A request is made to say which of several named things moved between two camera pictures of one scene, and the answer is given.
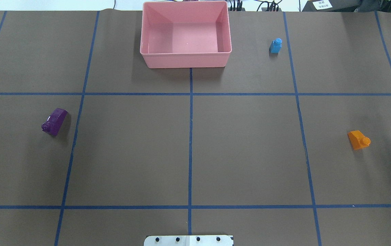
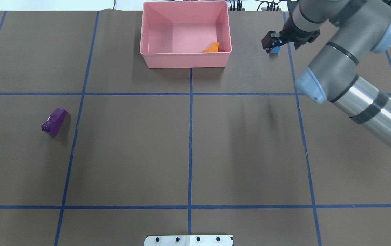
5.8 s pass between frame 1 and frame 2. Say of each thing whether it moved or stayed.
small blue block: stayed
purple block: stayed
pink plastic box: stayed
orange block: moved
